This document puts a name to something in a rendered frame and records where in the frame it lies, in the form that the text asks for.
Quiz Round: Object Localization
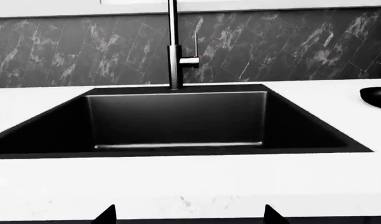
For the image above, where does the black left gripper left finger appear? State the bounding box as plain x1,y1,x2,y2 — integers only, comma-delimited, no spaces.
91,203,117,224

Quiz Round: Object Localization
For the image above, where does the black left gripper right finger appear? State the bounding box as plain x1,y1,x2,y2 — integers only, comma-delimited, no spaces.
263,203,291,224

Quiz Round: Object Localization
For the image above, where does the black rectangular kitchen sink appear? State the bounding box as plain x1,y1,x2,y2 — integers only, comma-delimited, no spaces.
0,83,374,161

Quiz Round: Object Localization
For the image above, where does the black bowl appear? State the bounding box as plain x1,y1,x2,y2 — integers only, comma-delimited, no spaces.
359,86,381,110

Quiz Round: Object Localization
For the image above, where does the dark metal kitchen faucet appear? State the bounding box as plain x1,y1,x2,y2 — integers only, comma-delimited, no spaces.
167,0,200,90

